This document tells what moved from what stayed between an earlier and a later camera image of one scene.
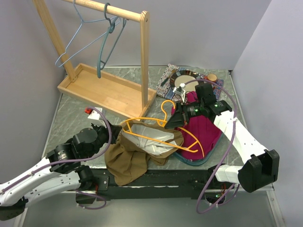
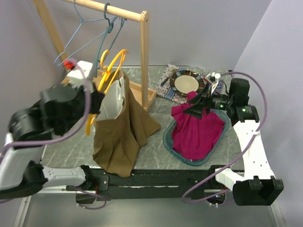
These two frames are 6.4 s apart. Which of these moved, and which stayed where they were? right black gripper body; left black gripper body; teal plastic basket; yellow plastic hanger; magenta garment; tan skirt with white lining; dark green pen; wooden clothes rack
Moved: yellow plastic hanger; tan skirt with white lining; left black gripper body; right black gripper body
Stayed: dark green pen; magenta garment; teal plastic basket; wooden clothes rack
